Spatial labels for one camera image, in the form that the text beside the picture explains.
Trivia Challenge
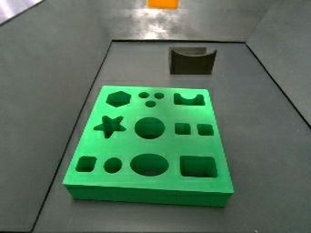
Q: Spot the yellow rectangular block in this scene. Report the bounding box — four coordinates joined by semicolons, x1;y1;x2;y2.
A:
147;0;179;9

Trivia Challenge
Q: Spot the black curved fixture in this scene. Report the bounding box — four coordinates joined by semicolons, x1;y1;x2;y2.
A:
170;47;218;75

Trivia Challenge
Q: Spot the green shape sorter board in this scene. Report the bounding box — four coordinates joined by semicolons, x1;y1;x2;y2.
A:
63;86;234;207

